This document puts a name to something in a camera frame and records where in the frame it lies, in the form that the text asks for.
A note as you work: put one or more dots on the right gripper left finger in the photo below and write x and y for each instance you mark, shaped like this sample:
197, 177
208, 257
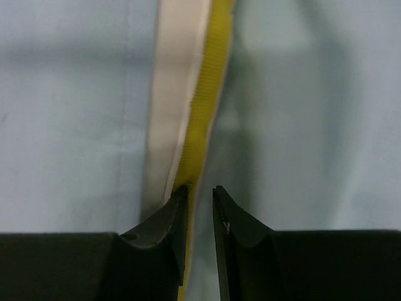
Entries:
144, 263

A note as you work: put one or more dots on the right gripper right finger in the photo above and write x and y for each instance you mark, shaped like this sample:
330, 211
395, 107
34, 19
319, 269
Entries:
255, 262

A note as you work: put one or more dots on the blue green pillowcase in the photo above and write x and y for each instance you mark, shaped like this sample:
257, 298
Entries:
306, 136

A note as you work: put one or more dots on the white yellow pillow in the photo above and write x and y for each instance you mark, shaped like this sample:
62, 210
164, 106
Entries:
193, 46

